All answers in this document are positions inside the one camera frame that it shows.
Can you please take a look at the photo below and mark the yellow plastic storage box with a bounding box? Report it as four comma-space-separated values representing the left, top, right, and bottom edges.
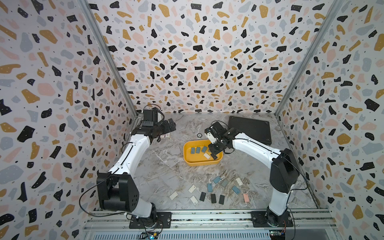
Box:
184, 140, 224, 167

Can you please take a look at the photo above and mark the grey eraser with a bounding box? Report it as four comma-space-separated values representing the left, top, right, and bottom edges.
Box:
220, 179, 229, 188

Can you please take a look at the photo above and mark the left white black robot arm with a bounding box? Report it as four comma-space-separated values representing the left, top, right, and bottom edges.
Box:
97, 106, 176, 221

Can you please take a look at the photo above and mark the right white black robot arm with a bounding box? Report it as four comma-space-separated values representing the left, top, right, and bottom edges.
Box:
205, 123, 300, 227

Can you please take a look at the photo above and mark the small card box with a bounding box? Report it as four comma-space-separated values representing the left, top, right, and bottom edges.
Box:
160, 133, 172, 140

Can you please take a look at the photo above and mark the black eraser bottom left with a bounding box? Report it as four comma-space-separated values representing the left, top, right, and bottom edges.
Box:
200, 192, 206, 202

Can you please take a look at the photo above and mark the black eraser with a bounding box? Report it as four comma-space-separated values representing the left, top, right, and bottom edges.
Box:
211, 194, 217, 204
200, 192, 206, 202
219, 195, 225, 205

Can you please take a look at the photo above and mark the black eraser bottom middle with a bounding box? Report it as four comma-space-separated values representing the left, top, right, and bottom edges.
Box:
211, 194, 217, 204

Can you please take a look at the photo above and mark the black eraser bottom right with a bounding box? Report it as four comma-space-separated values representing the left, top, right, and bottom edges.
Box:
219, 195, 225, 205

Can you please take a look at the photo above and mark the pink eraser lower right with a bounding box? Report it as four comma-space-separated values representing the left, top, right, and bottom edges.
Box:
243, 194, 250, 203

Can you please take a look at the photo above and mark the white eraser bottom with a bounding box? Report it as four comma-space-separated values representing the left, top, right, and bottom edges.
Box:
190, 196, 198, 205

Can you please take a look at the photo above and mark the black hard case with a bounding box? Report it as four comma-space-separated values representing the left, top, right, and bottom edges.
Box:
228, 116, 272, 146

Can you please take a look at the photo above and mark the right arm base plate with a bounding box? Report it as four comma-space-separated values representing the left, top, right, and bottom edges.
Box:
251, 210, 294, 228

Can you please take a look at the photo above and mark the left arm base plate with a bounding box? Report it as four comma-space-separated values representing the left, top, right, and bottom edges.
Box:
129, 212, 172, 230

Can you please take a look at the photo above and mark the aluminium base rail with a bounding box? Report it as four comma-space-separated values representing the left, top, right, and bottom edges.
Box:
81, 209, 342, 240

